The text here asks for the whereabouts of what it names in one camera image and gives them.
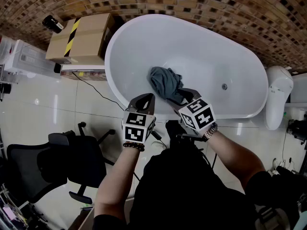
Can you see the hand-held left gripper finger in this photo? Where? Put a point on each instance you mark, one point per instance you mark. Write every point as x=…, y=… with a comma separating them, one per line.
x=135, y=100
x=151, y=106

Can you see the metal bathtub drain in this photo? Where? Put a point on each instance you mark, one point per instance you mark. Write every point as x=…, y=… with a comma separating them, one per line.
x=224, y=86

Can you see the taped cardboard box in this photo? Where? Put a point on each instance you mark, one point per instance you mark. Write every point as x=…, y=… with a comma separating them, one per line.
x=91, y=37

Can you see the person's black clothing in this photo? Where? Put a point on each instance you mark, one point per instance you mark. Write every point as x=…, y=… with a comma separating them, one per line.
x=187, y=188

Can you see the black camera equipment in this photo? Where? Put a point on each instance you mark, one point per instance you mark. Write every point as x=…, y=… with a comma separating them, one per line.
x=298, y=130

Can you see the black chest mount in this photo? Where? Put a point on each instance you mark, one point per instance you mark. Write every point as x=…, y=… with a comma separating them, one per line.
x=189, y=137

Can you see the person's right forearm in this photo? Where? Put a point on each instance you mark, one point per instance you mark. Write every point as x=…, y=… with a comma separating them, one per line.
x=235, y=157

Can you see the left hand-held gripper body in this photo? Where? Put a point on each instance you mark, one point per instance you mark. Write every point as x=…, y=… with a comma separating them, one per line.
x=134, y=133

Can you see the white vented appliance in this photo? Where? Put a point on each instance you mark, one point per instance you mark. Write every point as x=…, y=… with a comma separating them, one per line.
x=26, y=59

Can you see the black power adapter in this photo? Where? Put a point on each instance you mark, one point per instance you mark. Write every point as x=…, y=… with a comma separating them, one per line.
x=157, y=135

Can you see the white toilet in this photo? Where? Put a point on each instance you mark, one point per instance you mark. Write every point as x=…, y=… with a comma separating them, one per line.
x=278, y=92

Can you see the black cylindrical device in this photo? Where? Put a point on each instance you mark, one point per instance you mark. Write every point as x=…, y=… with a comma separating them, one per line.
x=51, y=24

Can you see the black mesh office chair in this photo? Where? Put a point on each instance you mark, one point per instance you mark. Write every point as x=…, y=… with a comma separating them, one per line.
x=60, y=166

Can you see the grey cloth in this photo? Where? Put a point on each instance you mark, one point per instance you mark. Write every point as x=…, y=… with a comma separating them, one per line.
x=163, y=80

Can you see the white oval bathtub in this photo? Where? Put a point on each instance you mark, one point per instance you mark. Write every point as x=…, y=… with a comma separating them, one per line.
x=192, y=49

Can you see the metal wrist watch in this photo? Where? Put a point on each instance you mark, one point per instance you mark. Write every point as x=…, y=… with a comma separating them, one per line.
x=210, y=132

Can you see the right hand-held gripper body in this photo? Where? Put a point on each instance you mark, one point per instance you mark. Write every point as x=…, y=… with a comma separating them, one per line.
x=199, y=118

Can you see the white flat board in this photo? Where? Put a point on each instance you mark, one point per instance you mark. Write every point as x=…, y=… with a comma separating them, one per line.
x=81, y=67

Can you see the person's left forearm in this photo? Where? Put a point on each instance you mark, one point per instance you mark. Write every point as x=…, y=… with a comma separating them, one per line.
x=117, y=176

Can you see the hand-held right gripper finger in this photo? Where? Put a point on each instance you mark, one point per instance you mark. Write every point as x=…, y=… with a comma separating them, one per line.
x=175, y=103
x=190, y=93

